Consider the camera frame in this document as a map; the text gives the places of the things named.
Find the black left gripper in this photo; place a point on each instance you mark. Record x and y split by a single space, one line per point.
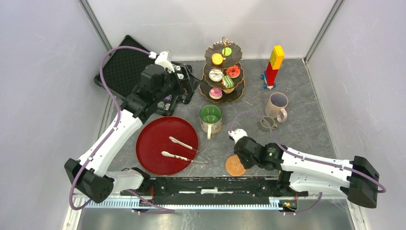
180 87

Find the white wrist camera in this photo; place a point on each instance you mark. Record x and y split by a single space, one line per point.
237 134
163 59

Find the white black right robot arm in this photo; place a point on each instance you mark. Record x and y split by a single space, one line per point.
302 172

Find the pink frosted donut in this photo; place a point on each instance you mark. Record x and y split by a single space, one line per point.
216 93

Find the red yellow toy block tower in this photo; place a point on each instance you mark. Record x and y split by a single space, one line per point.
270 73

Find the white chocolate striped donut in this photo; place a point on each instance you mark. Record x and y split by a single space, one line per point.
216 75

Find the small grey cup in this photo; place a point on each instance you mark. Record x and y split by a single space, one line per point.
267 123

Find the green macaron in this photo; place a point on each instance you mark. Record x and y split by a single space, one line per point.
227 51

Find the green inside ceramic mug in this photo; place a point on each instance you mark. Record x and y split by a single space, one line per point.
210 119

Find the orange macaron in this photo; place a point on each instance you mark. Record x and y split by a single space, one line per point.
217 59

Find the pink ceramic mug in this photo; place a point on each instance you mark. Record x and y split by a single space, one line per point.
276 107

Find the black poker chip case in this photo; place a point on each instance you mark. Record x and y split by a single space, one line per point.
122 72

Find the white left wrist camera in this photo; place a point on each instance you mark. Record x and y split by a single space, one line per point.
163 59

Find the green matcha cake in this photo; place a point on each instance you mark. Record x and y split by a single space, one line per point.
227 82

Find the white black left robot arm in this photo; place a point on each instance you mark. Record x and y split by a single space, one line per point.
89 174

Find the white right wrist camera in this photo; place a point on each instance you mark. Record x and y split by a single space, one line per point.
237 134

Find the three-tier black gold stand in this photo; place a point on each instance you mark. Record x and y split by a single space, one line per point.
234 59

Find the small brown pastry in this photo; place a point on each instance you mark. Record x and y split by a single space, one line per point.
228 90

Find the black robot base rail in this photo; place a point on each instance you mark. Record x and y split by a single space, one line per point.
246 190

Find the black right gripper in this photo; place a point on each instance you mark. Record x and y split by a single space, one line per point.
246 165

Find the woven coaster front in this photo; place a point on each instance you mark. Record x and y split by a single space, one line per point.
234 167

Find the red frosted donut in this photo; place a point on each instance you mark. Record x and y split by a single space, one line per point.
233 71

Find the red round tray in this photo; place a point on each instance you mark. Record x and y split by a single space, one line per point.
154 138

